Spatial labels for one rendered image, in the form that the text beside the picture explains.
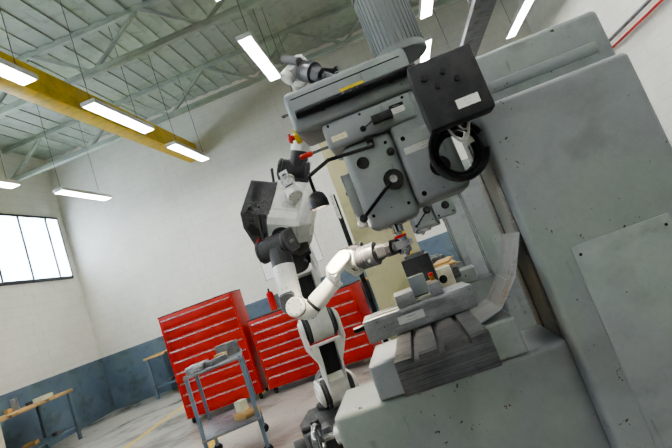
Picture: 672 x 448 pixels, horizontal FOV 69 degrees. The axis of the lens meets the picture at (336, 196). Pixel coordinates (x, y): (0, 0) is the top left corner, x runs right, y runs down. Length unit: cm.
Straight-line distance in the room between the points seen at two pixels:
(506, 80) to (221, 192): 1021
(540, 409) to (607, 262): 50
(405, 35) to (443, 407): 128
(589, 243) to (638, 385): 43
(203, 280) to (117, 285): 212
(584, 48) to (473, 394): 121
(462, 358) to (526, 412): 60
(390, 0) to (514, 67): 51
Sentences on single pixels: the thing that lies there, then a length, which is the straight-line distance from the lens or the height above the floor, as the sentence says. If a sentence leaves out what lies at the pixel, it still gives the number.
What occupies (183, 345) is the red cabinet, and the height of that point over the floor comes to 100.
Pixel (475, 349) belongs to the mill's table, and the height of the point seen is 95.
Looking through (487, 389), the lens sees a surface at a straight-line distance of 174.
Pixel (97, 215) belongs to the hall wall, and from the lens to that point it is 1308.
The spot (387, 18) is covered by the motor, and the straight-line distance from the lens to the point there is 192.
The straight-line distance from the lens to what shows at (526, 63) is 187.
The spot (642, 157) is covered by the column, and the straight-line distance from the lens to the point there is 177.
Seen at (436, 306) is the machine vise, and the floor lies 102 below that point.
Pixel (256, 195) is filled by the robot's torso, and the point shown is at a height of 165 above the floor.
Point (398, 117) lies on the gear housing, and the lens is 176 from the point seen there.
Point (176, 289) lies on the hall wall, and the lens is 1207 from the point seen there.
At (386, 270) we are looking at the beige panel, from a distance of 355.
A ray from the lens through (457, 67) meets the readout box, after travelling 155.
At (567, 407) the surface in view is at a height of 59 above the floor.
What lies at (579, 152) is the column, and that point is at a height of 131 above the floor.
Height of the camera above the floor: 123
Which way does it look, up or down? 8 degrees up
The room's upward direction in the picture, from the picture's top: 20 degrees counter-clockwise
